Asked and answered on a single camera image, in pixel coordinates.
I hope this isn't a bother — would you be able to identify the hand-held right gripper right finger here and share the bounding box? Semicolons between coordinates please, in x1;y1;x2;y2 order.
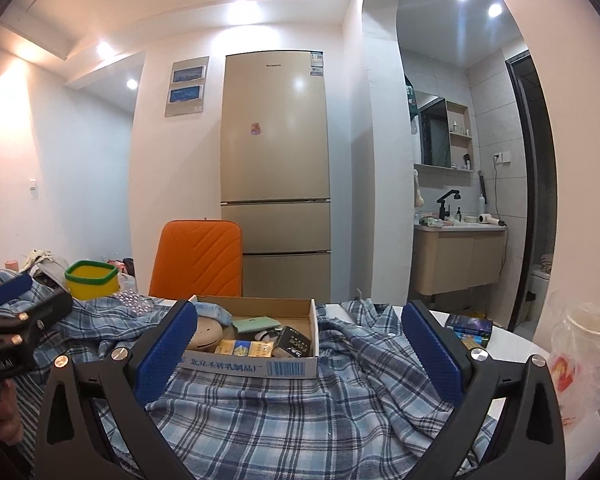
401;300;566;480

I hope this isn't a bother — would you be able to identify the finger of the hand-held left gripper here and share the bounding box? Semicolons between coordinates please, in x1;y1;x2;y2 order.
0;291;74;348
0;272;33;307

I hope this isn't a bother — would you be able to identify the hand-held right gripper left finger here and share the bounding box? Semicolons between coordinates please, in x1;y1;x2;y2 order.
32;299;199;480

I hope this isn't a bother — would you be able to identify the gold and blue packet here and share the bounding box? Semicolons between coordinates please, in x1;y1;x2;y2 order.
214;339;253;358

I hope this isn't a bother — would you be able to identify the blue tissue packet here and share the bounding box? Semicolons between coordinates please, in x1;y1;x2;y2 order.
195;302;236;328

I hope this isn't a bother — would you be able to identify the shallow cardboard box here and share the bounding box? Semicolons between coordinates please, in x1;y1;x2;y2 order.
175;295;321;380

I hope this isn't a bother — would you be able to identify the green pouch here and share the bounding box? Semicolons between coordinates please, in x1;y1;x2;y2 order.
232;315;281;335

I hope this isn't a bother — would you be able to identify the black packet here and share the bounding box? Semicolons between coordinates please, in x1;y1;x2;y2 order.
272;326;313;358

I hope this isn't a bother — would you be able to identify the person's left hand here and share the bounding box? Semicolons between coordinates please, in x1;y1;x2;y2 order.
0;377;25;443

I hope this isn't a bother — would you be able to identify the beige cloth bag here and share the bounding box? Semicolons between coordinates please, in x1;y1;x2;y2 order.
22;249;71;286

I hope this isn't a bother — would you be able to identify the dark blue small box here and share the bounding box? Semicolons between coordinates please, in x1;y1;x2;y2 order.
445;314;493;350

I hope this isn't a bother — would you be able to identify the yellow bin with green rim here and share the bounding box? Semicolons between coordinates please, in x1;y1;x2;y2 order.
64;260;121;301

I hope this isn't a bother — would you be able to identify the shiny blister sheet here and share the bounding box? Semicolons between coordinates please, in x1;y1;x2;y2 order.
117;292;166;317

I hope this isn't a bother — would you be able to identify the beige vanity cabinet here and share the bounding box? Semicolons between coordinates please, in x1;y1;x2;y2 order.
412;222;508;296

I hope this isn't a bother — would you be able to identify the orange padded chair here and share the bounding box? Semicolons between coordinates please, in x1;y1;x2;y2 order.
148;219;243;300

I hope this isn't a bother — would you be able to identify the white trash can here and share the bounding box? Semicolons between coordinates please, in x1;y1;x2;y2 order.
527;254;553;322

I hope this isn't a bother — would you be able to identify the blue plaid shirt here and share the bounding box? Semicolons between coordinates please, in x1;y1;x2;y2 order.
0;270;498;480

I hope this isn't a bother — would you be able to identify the black faucet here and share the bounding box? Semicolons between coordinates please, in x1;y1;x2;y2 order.
436;190;462;221

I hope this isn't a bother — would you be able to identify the clear plastic bag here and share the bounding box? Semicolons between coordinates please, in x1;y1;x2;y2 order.
547;290;600;428

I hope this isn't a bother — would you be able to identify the beige three-door fridge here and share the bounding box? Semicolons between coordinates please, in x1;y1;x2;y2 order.
219;50;333;306

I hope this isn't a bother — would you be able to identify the bathroom mirror cabinet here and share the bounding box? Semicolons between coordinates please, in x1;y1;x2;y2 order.
412;90;476;173

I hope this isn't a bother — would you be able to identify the green hanging cloth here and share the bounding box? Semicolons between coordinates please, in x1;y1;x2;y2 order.
405;75;421;136

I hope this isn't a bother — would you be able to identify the grey wall panel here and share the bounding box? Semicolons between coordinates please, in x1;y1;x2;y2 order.
165;56;210;117

